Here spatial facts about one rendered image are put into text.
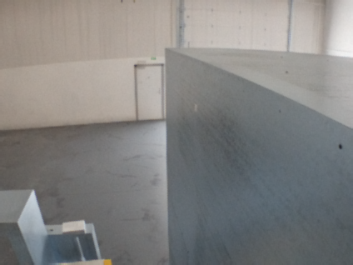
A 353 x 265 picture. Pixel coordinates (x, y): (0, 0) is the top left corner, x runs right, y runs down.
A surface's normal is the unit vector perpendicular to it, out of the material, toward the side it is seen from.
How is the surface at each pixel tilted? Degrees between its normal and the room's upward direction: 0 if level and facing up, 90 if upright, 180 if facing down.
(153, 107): 90
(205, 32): 90
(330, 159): 90
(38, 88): 90
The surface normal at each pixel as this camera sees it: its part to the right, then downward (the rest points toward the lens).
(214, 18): 0.18, 0.36
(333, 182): -0.98, 0.07
